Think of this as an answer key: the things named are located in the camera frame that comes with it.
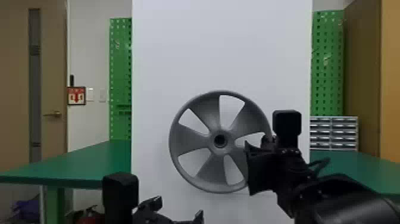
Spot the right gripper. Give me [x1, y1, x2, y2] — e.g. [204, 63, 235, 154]
[243, 133, 315, 197]

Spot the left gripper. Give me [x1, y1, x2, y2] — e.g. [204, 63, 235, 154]
[132, 195, 205, 224]

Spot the grey wheel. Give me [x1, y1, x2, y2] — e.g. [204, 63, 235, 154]
[168, 90, 274, 194]

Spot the white drawer cabinet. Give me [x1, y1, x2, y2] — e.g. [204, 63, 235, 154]
[309, 116, 360, 152]

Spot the red fire extinguisher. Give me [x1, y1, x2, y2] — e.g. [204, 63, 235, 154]
[74, 206, 106, 224]

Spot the white panel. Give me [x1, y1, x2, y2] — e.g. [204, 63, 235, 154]
[131, 0, 314, 224]

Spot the wooden cupboard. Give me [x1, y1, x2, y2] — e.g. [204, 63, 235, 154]
[343, 0, 400, 164]

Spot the beige door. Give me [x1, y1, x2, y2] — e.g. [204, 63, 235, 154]
[0, 0, 68, 173]

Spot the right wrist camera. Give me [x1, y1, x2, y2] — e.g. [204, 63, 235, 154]
[272, 110, 303, 148]

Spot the black cable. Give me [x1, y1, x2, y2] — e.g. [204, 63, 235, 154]
[308, 157, 332, 178]

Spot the red wall sign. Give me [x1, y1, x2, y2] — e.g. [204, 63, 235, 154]
[66, 86, 87, 106]

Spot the metal door handle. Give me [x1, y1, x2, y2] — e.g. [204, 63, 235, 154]
[42, 110, 63, 119]

